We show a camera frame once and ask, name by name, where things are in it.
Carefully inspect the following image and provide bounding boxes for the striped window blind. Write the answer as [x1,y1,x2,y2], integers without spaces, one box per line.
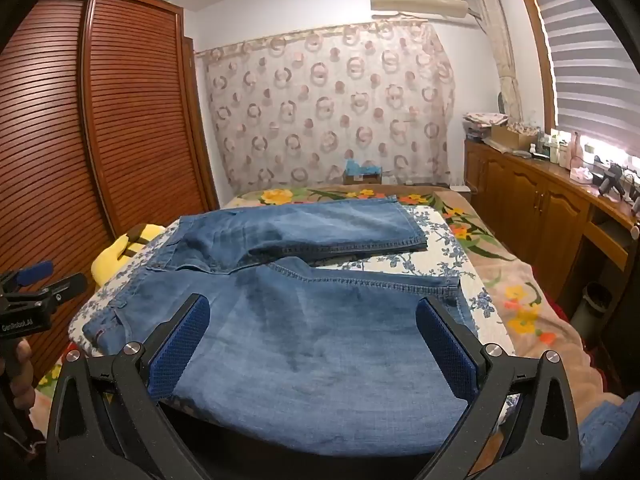
[525,0,640,153]

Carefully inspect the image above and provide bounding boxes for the person's left hand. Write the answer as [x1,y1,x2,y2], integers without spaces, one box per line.
[9,339,37,413]

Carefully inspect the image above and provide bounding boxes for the circle patterned sheer curtain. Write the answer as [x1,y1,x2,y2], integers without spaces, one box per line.
[197,19,456,196]

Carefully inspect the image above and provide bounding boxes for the small cardboard box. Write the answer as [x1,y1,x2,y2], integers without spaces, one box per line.
[343,170,384,187]

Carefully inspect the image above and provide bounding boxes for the open cardboard box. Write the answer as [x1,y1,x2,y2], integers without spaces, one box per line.
[490,122,540,152]

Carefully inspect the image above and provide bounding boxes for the wooden sideboard cabinet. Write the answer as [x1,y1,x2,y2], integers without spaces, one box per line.
[464,139,640,306]

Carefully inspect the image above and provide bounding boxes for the stack of folded cloths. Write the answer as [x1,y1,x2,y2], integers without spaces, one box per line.
[462,111,510,142]

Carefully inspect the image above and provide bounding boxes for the blue floral white quilt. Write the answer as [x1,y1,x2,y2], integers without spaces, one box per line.
[67,204,521,426]

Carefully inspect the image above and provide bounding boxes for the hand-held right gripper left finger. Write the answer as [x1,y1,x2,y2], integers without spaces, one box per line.
[46,294,211,480]

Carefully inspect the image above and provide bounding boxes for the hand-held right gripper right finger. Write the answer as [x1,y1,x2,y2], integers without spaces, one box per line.
[416,296,583,480]

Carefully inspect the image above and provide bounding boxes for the crumpled blue bag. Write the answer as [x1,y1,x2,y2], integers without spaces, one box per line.
[344,158,384,176]

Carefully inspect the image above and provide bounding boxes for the dark waste bin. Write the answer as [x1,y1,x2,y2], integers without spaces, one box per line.
[570,282,614,332]

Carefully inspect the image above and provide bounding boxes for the brown louvered wooden wardrobe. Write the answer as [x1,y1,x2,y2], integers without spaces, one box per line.
[0,0,221,386]

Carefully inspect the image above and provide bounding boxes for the blue denim pants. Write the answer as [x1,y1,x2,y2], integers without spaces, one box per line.
[81,196,482,457]

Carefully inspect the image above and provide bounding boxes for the yellow plush toy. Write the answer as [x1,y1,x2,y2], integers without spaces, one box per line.
[91,224,167,292]

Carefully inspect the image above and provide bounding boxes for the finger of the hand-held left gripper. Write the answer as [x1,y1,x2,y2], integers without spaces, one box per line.
[0,260,55,292]
[30,272,89,307]

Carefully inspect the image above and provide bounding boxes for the tied beige curtain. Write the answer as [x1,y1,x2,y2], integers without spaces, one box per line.
[467,0,525,123]

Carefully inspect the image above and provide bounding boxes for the colourful flower print blanket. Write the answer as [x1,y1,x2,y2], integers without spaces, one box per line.
[35,182,608,411]

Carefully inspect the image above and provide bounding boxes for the blue denim cloth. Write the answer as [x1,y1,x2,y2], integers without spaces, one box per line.
[575,392,640,476]

